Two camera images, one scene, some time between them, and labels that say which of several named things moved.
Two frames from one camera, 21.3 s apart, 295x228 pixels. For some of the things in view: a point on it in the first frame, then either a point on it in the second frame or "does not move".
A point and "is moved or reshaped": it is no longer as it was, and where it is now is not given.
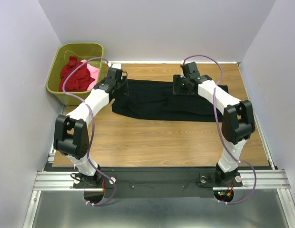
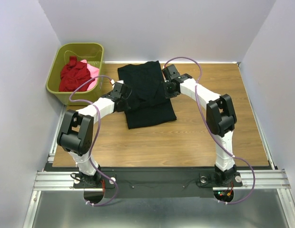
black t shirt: (155, 99) is moved or reshaped
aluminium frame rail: (58, 181) does not move
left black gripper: (123, 83) -> (125, 107)
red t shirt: (75, 76) does not move
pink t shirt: (94, 72) does not move
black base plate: (158, 182) does not move
